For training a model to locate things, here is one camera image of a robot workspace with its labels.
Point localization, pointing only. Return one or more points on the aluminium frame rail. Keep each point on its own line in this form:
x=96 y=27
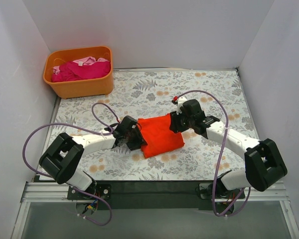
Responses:
x=51 y=191

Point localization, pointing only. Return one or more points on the orange plastic bin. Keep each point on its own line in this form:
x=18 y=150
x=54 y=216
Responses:
x=80 y=88

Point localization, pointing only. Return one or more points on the orange t shirt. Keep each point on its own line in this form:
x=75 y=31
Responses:
x=159 y=139

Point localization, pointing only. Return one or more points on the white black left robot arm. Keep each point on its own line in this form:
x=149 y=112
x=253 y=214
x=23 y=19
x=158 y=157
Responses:
x=62 y=157

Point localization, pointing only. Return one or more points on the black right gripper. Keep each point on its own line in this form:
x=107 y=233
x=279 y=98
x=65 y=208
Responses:
x=174 y=122

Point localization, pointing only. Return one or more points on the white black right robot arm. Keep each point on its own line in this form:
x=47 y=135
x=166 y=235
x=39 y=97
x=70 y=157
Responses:
x=264 y=165

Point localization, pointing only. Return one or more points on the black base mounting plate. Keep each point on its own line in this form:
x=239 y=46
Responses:
x=155 y=202

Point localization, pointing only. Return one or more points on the magenta t shirt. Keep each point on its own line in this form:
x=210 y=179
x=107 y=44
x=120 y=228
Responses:
x=71 y=71

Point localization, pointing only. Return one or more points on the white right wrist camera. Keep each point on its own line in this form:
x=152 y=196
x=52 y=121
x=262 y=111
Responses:
x=179 y=101

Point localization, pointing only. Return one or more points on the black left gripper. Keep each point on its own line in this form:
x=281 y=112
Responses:
x=137 y=139

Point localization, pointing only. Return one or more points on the floral patterned table mat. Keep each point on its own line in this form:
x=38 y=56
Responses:
x=149 y=94

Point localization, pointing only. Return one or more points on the light pink t shirt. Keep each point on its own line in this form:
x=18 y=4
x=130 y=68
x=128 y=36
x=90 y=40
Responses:
x=82 y=62

